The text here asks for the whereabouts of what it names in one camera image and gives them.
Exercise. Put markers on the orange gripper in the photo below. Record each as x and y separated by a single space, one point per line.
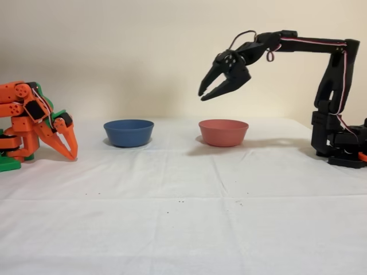
61 129

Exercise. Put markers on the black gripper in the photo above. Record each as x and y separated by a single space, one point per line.
237 75

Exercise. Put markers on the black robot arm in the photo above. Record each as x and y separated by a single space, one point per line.
315 46

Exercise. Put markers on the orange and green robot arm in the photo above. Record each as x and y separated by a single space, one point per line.
17 109

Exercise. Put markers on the pink bowl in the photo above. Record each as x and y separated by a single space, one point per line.
223 133

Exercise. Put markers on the blue bowl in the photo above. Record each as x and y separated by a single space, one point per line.
129 133

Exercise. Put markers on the white tablecloth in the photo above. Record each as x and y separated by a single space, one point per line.
183 217

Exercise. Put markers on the orange base part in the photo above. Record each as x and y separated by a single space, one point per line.
363 156

